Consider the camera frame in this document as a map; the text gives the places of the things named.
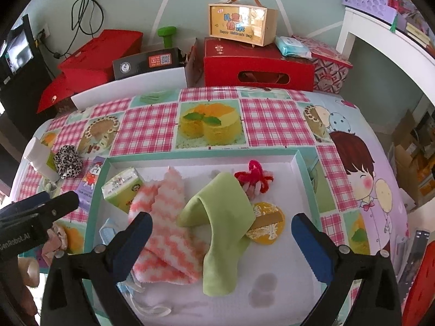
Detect light blue face mask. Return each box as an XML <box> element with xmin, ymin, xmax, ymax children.
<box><xmin>98</xmin><ymin>217</ymin><xmax>172</xmax><ymax>316</ymax></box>

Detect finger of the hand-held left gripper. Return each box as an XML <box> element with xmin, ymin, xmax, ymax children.
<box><xmin>0</xmin><ymin>191</ymin><xmax>51</xmax><ymax>218</ymax></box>
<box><xmin>20</xmin><ymin>191</ymin><xmax>80</xmax><ymax>224</ymax></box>

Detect leopard print scrunchie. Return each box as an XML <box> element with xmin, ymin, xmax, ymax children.
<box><xmin>54</xmin><ymin>145</ymin><xmax>82</xmax><ymax>180</ymax></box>

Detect black monitor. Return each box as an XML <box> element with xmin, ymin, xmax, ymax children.
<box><xmin>0</xmin><ymin>15</ymin><xmax>45</xmax><ymax>75</ymax></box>

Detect pink scrunchie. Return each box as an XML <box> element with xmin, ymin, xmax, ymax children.
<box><xmin>41</xmin><ymin>227</ymin><xmax>69</xmax><ymax>266</ymax></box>

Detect black box with orange label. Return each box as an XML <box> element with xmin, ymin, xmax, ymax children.
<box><xmin>113</xmin><ymin>48</ymin><xmax>182</xmax><ymax>80</ymax></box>

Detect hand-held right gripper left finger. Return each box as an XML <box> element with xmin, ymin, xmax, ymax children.
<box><xmin>40</xmin><ymin>211</ymin><xmax>153</xmax><ymax>326</ymax></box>

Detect white bottle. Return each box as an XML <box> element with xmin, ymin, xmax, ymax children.
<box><xmin>25</xmin><ymin>137</ymin><xmax>60</xmax><ymax>182</ymax></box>

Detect white shelf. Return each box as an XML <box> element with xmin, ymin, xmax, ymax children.
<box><xmin>336</xmin><ymin>7</ymin><xmax>435</xmax><ymax>85</ymax></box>

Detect purple tissue packet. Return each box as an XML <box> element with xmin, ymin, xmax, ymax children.
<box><xmin>76</xmin><ymin>156</ymin><xmax>104</xmax><ymax>208</ymax></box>

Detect white board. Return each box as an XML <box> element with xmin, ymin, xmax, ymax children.
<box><xmin>71</xmin><ymin>64</ymin><xmax>188</xmax><ymax>109</ymax></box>

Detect light green cloth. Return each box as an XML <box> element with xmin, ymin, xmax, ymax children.
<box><xmin>177</xmin><ymin>172</ymin><xmax>256</xmax><ymax>296</ymax></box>

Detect red plastic stool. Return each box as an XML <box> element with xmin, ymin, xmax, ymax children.
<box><xmin>403</xmin><ymin>255</ymin><xmax>435</xmax><ymax>326</ymax></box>

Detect printed checkered tablecloth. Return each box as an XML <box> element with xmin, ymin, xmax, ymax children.
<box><xmin>10</xmin><ymin>86</ymin><xmax>410</xmax><ymax>326</ymax></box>

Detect wooden carry case with handle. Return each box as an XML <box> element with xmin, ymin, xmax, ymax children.
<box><xmin>208</xmin><ymin>0</ymin><xmax>278</xmax><ymax>47</ymax></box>

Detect green tissue packet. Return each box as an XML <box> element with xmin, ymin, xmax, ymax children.
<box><xmin>101</xmin><ymin>167</ymin><xmax>145</xmax><ymax>214</ymax></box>

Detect pink white striped towel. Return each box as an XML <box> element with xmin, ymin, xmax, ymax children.
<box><xmin>127</xmin><ymin>166</ymin><xmax>201</xmax><ymax>285</ymax></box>

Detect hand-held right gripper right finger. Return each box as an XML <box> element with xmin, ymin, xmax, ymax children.
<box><xmin>291</xmin><ymin>213</ymin><xmax>403</xmax><ymax>326</ymax></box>

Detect red white patterned box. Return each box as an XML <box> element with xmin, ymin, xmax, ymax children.
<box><xmin>292</xmin><ymin>35</ymin><xmax>353</xmax><ymax>94</ymax></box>

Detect yellow round pouch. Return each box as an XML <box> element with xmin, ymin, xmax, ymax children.
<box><xmin>245</xmin><ymin>202</ymin><xmax>286</xmax><ymax>245</ymax></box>

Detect red gift box with cutout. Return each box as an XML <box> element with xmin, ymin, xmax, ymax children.
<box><xmin>203</xmin><ymin>37</ymin><xmax>315</xmax><ymax>92</ymax></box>

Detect wet wipes pack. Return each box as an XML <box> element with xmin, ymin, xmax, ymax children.
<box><xmin>275</xmin><ymin>36</ymin><xmax>312</xmax><ymax>58</ymax></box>

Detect black cable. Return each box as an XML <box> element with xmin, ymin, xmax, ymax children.
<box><xmin>51</xmin><ymin>0</ymin><xmax>102</xmax><ymax>58</ymax></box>

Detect red knitted octopus toy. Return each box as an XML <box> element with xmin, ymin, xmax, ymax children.
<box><xmin>234</xmin><ymin>159</ymin><xmax>274</xmax><ymax>198</ymax></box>

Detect beige translucent roll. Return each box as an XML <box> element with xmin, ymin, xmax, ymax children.
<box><xmin>17</xmin><ymin>256</ymin><xmax>41</xmax><ymax>287</ymax></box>

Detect cardboard boxes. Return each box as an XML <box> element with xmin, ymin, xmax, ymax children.
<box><xmin>391</xmin><ymin>109</ymin><xmax>435</xmax><ymax>204</ymax></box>

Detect white tray with teal rim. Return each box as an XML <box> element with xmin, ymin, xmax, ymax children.
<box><xmin>83</xmin><ymin>148</ymin><xmax>322</xmax><ymax>326</ymax></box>

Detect green dumbbell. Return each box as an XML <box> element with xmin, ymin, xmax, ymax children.
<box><xmin>159</xmin><ymin>26</ymin><xmax>177</xmax><ymax>49</ymax></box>

